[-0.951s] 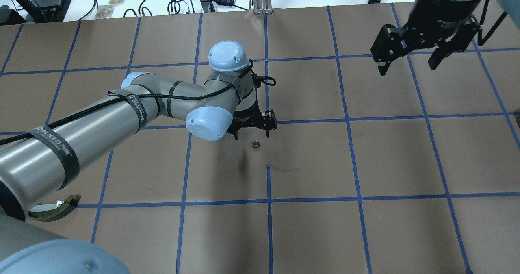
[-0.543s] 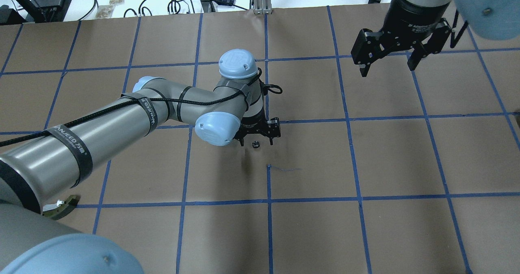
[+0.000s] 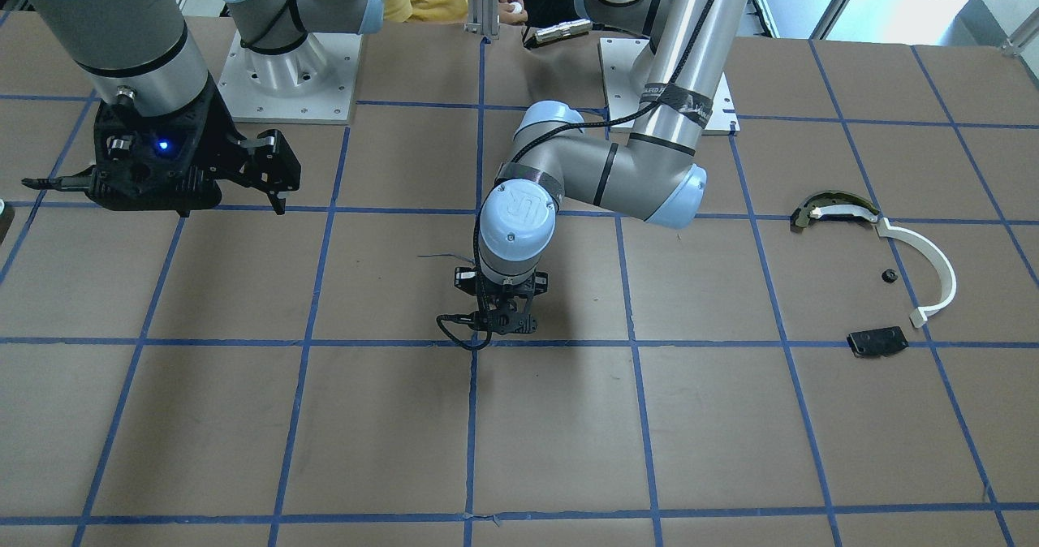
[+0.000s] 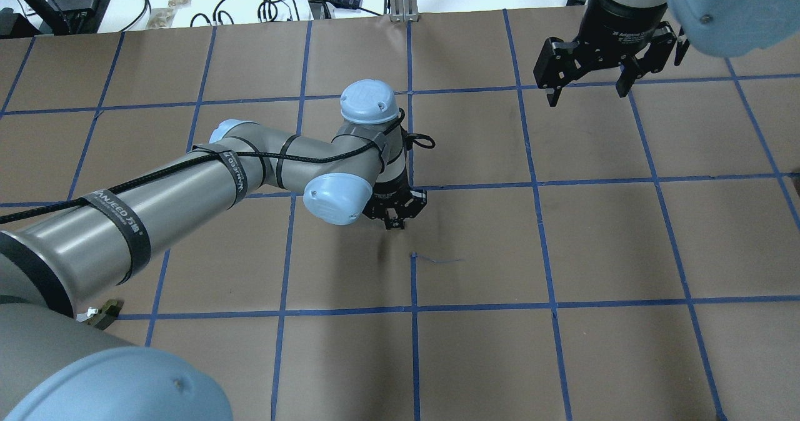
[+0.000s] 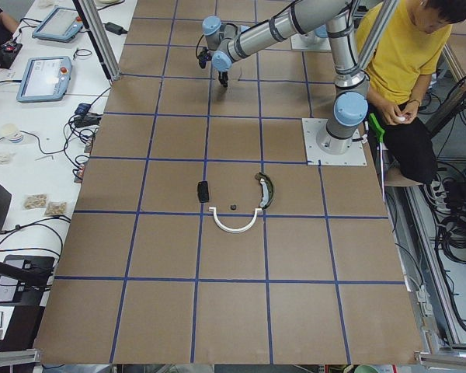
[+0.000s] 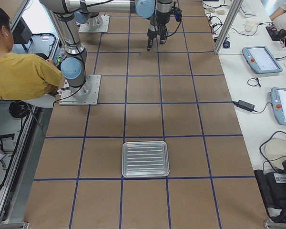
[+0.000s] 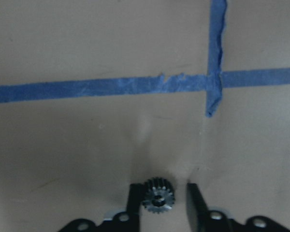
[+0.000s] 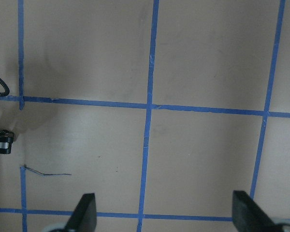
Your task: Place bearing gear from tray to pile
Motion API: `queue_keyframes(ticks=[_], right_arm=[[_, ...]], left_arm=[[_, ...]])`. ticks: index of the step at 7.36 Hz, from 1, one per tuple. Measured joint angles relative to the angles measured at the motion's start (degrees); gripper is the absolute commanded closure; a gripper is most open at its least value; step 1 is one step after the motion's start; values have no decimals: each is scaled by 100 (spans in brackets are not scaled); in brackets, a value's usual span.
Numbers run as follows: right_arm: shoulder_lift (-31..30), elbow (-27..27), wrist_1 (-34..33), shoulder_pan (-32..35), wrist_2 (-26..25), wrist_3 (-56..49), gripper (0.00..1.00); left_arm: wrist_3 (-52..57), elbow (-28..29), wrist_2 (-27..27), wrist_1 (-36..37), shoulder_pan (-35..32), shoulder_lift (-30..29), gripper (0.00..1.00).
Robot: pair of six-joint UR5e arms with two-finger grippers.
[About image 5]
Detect black power adapter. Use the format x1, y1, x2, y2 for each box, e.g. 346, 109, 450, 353
104, 22, 127, 35

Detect teach pendant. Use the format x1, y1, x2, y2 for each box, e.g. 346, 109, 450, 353
32, 5, 83, 43
16, 56, 72, 103

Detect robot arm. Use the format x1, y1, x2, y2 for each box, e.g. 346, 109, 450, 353
196, 0, 369, 155

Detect teach pendant far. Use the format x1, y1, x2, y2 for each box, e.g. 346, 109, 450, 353
32, 5, 83, 43

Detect aluminium extrusion post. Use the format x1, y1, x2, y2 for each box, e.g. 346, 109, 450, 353
72, 0, 121, 82

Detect green handled tool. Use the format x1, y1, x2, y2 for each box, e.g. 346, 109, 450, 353
368, 113, 385, 143

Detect person in yellow shirt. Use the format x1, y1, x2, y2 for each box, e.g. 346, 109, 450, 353
366, 0, 466, 187

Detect cable bundle under table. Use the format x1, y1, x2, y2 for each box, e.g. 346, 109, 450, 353
426, 162, 466, 269

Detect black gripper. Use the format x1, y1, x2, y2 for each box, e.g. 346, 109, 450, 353
218, 71, 229, 87

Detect black device on stand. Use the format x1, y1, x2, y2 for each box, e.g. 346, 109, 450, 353
0, 255, 55, 306

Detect teach pendant near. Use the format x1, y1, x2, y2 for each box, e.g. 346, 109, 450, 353
16, 56, 72, 103

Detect olive green brake shoe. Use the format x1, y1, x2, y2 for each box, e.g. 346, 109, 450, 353
255, 172, 275, 210

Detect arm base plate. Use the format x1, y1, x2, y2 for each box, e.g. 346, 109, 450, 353
290, 33, 331, 53
301, 118, 367, 166

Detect black cable bundle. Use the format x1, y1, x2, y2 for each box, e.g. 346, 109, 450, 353
64, 103, 102, 183

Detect small black flat part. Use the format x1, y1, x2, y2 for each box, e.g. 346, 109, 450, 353
197, 180, 210, 203

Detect bag of small parts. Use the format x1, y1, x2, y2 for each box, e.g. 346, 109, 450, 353
23, 193, 48, 210

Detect white curved plastic arc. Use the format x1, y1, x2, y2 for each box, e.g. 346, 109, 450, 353
208, 207, 263, 234

